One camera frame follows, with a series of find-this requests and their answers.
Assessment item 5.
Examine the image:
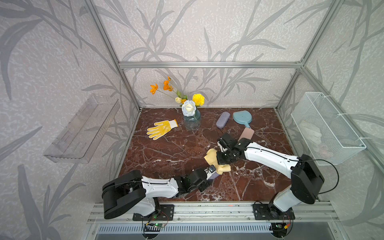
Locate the lavender eyeglass case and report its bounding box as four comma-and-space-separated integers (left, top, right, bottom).
216, 112, 231, 129
207, 172, 221, 185

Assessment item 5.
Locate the yellow microfiber cloth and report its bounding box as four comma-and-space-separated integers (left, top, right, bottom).
204, 149, 231, 175

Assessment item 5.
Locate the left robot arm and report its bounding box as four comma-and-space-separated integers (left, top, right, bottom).
102, 165, 219, 220

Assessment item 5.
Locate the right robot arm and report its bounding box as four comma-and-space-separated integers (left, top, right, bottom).
217, 133, 325, 214

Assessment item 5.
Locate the pink eyeglass case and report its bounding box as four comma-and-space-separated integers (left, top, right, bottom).
239, 127, 255, 141

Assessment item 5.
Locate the teal hand mirror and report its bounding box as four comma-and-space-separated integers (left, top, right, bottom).
233, 111, 252, 128

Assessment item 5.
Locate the glass vase with flowers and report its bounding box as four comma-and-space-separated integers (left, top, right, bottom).
150, 77, 205, 131

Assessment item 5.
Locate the yellow work glove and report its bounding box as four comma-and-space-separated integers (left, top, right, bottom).
147, 120, 179, 141

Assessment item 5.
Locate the aluminium mounting rail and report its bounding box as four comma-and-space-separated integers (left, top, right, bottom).
87, 201, 340, 224

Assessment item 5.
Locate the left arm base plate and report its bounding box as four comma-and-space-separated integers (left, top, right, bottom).
133, 204, 175, 222

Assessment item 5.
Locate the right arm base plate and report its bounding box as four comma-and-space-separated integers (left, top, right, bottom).
253, 202, 296, 221

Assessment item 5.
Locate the white wire mesh basket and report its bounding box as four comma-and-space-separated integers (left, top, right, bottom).
291, 92, 367, 166

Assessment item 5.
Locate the clear acrylic wall shelf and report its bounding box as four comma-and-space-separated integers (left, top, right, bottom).
43, 94, 121, 164

